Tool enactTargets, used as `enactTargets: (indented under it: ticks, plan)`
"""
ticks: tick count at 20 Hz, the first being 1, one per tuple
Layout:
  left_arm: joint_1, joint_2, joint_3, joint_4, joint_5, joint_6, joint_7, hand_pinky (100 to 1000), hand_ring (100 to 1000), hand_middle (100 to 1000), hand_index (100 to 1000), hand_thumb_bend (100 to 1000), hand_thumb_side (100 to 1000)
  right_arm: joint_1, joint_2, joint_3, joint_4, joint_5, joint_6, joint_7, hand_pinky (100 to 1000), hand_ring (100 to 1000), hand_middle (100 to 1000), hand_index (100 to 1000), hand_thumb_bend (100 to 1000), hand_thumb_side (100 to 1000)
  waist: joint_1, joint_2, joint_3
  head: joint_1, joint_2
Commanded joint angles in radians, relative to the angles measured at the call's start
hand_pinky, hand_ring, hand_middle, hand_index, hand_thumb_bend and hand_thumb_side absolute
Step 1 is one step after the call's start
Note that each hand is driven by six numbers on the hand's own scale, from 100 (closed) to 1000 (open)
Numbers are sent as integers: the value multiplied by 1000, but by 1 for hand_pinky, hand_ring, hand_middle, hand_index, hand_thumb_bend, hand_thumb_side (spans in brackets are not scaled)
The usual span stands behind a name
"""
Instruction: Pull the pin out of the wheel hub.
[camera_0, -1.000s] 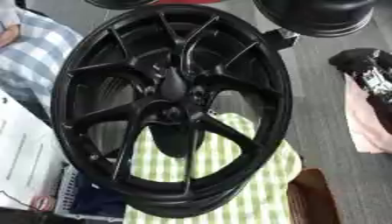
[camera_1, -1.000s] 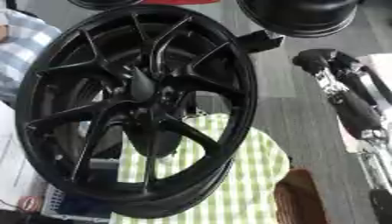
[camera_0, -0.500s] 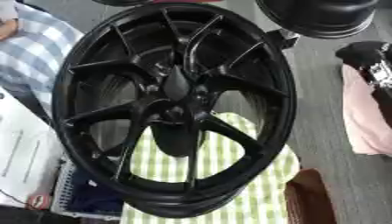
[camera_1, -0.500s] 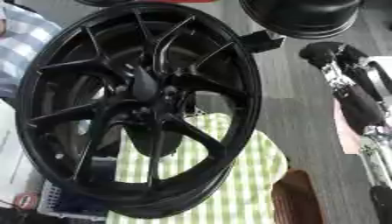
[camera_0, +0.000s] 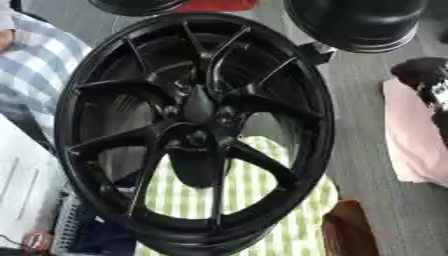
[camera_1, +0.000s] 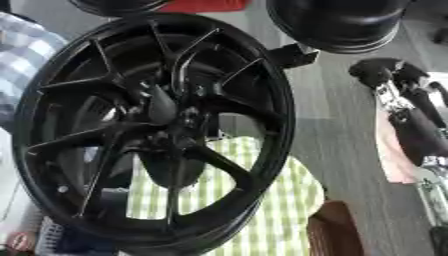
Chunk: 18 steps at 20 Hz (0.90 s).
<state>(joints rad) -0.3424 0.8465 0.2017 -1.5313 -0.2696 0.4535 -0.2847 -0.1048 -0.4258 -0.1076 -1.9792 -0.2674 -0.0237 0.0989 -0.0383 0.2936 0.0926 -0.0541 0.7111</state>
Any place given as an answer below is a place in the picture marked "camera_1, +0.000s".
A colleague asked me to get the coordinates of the person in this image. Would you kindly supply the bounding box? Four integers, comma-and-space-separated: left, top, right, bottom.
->
0, 11, 70, 133

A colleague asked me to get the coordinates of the pink cloth item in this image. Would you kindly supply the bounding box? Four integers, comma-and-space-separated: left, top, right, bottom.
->
374, 105, 420, 185

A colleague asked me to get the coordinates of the black spoked wheel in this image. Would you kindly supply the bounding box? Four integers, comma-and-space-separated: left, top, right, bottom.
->
10, 12, 298, 256

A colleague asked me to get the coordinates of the grey plastic basket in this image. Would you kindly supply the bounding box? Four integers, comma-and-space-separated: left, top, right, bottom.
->
33, 215, 67, 256

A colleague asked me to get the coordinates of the red object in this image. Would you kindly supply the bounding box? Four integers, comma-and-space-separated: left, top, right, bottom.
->
155, 0, 254, 14

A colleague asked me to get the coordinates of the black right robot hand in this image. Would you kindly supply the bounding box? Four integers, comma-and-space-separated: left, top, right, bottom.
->
346, 57, 448, 168

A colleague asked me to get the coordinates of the black wheel mount bracket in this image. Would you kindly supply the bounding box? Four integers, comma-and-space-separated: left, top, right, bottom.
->
266, 42, 322, 70

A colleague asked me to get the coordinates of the black round wheel rim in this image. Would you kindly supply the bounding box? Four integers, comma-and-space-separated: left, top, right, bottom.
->
264, 0, 417, 55
66, 0, 174, 18

